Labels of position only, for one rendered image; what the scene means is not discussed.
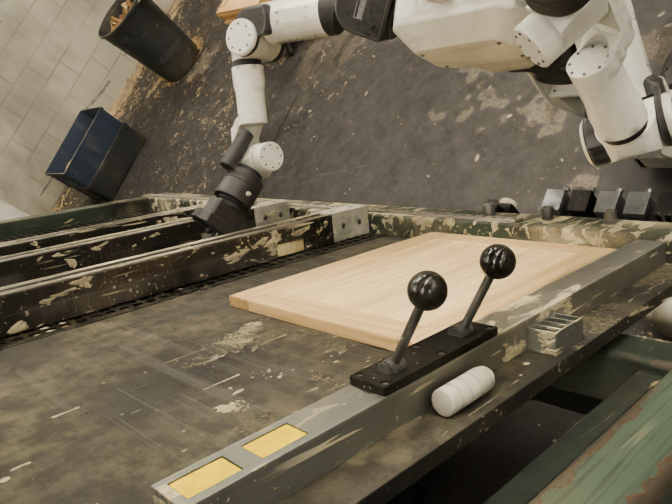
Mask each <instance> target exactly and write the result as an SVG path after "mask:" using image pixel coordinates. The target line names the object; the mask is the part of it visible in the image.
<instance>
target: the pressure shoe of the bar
mask: <svg viewBox="0 0 672 504"><path fill-rule="evenodd" d="M276 246H277V255H278V257H281V256H285V255H288V254H292V253H295V252H299V251H302V250H304V240H303V238H300V239H296V240H292V241H289V242H285V243H281V244H277V245H276Z"/></svg>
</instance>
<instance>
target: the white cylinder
mask: <svg viewBox="0 0 672 504"><path fill-rule="evenodd" d="M494 385H495V376H494V374H493V372H492V371H491V370H490V369H489V368H487V367H485V366H477V367H474V368H472V369H470V370H468V371H467V372H465V373H463V374H462V375H460V376H458V377H457V378H455V379H453V380H451V381H450V382H448V383H446V384H445V385H443V386H441V387H440V388H438V389H436V390H435V391H434V392H433V393H432V397H431V401H432V405H433V407H434V409H435V410H436V412H437V413H439V414H440V415H442V416H444V417H451V416H452V415H454V414H455V413H457V412H458V411H460V410H461V409H463V408H464V407H466V406H468V405H469V404H471V403H472V402H474V401H475V400H477V399H478V398H480V397H481V396H483V395H484V394H486V393H487V392H489V391H490V390H491V389H492V388H493V387H494Z"/></svg>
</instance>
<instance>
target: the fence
mask: <svg viewBox="0 0 672 504"><path fill-rule="evenodd" d="M664 264H666V242H663V241H650V240H638V239H637V240H635V241H633V242H631V243H629V244H627V245H625V246H623V247H621V248H619V249H617V250H615V251H613V252H611V253H609V254H607V255H605V256H603V257H601V258H599V259H597V260H595V261H593V262H591V263H589V264H587V265H585V266H583V267H582V268H580V269H578V270H576V271H574V272H572V273H570V274H568V275H566V276H564V277H562V278H560V279H558V280H556V281H554V282H552V283H550V284H548V285H546V286H544V287H542V288H540V289H538V290H536V291H534V292H532V293H530V294H528V295H526V296H524V297H522V298H520V299H518V300H516V301H514V302H512V303H510V304H508V305H506V306H504V307H503V308H501V309H499V310H497V311H495V312H493V313H491V314H489V315H487V316H485V317H483V318H481V319H479V320H477V321H475V322H478V323H482V324H487V325H492V326H496V327H497V328H498V335H496V336H494V337H493V338H491V339H489V340H487V341H485V342H484V343H482V344H480V345H478V346H476V347H475V348H473V349H471V350H469V351H467V352H466V353H464V354H462V355H460V356H458V357H457V358H455V359H453V360H451V361H449V362H448V363H446V364H444V365H442V366H440V367H439V368H437V369H435V370H433V371H431V372H429V373H428V374H426V375H424V376H422V377H420V378H419V379H417V380H415V381H413V382H411V383H410V384H408V385H406V386H404V387H402V388H401V389H399V390H397V391H395V392H393V393H392V394H390V395H388V396H381V395H378V394H375V393H372V392H370V391H367V390H364V389H361V388H358V387H355V386H353V385H351V384H350V385H348V386H347V387H345V388H343V389H341V390H339V391H337V392H335V393H333V394H331V395H329V396H327V397H325V398H323V399H321V400H319V401H317V402H315V403H313V404H311V405H309V406H307V407H305V408H303V409H301V410H299V411H297V412H295V413H293V414H291V415H289V416H287V417H285V418H283V419H281V420H279V421H277V422H275V423H273V424H271V425H269V426H268V427H266V428H264V429H262V430H260V431H258V432H256V433H254V434H252V435H250V436H248V437H246V438H244V439H242V440H240V441H238V442H236V443H234V444H232V445H230V446H228V447H226V448H224V449H222V450H220V451H218V452H216V453H214V454H212V455H210V456H208V457H206V458H204V459H202V460H200V461H198V462H196V463H194V464H192V465H190V466H189V467H187V468H185V469H183V470H181V471H179V472H177V473H175V474H173V475H171V476H169V477H167V478H165V479H163V480H161V481H159V482H157V483H155V484H153V485H152V486H151V489H152V495H153V500H154V504H277V503H279V502H281V501H282V500H284V499H286V498H287V497H289V496H290V495H292V494H294V493H295V492H297V491H298V490H300V489H302V488H303V487H305V486H307V485H308V484H310V483H311V482H313V481H315V480H316V479H318V478H320V477H321V476H323V475H324V474H326V473H328V472H329V471H331V470H332V469H334V468H336V467H337V466H339V465H341V464H342V463H344V462H345V461H347V460H349V459H350V458H352V457H354V456H355V455H357V454H358V453H360V452H362V451H363V450H365V449H366V448H368V447H370V446H371V445H373V444H375V443H376V442H378V441H379V440H381V439H383V438H384V437H386V436H388V435H389V434H391V433H392V432H394V431H396V430H397V429H399V428H401V427H402V426H404V425H405V424H407V423H409V422H410V421H412V420H413V419H415V418H417V417H418V416H420V415H422V414H423V413H425V412H426V411H428V410H430V409H431V408H433V405H432V401H431V397H432V393H433V392H434V391H435V390H436V389H438V388H440V387H441V386H443V385H445V384H446V383H448V382H450V381H451V380H453V379H455V378H457V377H458V376H460V375H462V374H463V373H465V372H467V371H468V370H470V369H472V368H474V367H477V366H485V367H487V368H489V369H490V370H491V371H493V370H494V369H496V368H498V367H499V366H501V365H503V364H504V363H506V362H507V361H509V360H511V359H512V358H514V357H515V356H517V355H519V354H520V353H522V352H524V351H525V350H527V327H529V326H531V325H533V324H534V323H536V322H538V321H540V320H541V319H543V318H545V317H547V316H548V315H550V314H552V313H554V312H556V313H559V314H565V315H570V316H576V317H580V316H582V315H583V314H585V313H587V312H588V311H590V310H592V309H593V308H595V307H596V306H598V305H600V304H601V303H603V302H605V301H606V300H608V299H609V298H611V297H613V296H614V295H616V294H617V293H619V292H621V291H622V290H624V289H626V288H627V287H629V286H630V285H632V284H634V283H635V282H637V281H639V280H640V279H642V278H643V277H645V276H647V275H648V274H650V273H652V272H653V271H655V270H656V269H658V268H660V267H661V266H663V265H664ZM286 424H287V425H289V426H292V427H294V428H296V429H298V430H300V431H302V432H304V433H307V434H306V435H304V436H303V437H301V438H299V439H297V440H295V441H293V442H292V443H290V444H288V445H286V446H284V447H282V448H281V449H279V450H277V451H275V452H273V453H271V454H270V455H268V456H266V457H264V458H261V457H259V456H257V455H255V454H253V453H252V452H250V451H248V450H246V449H244V448H242V447H243V446H245V445H247V444H249V443H251V442H253V441H255V440H256V439H258V438H260V437H262V436H264V435H266V434H268V433H270V432H272V431H274V430H276V429H278V428H280V427H282V426H284V425H286ZM220 458H223V459H225V460H227V461H228V462H230V463H232V464H233V465H235V466H237V467H238V468H240V469H241V470H240V471H238V472H237V473H235V474H233V475H231V476H229V477H227V478H226V479H224V480H222V481H220V482H218V483H216V484H215V485H213V486H211V487H209V488H207V489H205V490H204V491H202V492H200V493H198V494H196V495H194V496H193V497H191V498H189V499H187V498H185V497H184V496H182V495H181V494H180V493H178V492H177V491H176V490H174V489H173V488H171V487H170V486H169V485H170V484H171V483H173V482H175V481H177V480H179V479H181V478H183V477H185V476H187V475H189V474H191V473H193V472H194V471H196V470H198V469H200V468H202V467H204V466H206V465H208V464H210V463H212V462H214V461H216V460H218V459H220Z"/></svg>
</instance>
